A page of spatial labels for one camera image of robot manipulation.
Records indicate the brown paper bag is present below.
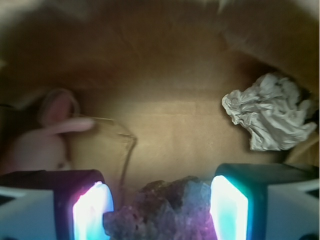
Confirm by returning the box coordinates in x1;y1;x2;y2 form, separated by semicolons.
0;0;320;207

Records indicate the pink rubber toy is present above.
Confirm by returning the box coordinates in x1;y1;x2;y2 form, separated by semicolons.
0;88;95;174

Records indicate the brown rock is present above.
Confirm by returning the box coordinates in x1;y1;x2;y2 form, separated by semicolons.
103;176;218;240

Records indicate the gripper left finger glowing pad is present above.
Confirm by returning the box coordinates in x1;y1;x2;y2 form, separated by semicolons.
0;170;114;240

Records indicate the crumpled white paper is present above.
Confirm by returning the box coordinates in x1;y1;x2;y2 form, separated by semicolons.
221;73;317;152

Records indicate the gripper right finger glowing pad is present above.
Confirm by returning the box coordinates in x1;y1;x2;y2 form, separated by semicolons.
210;163;320;240

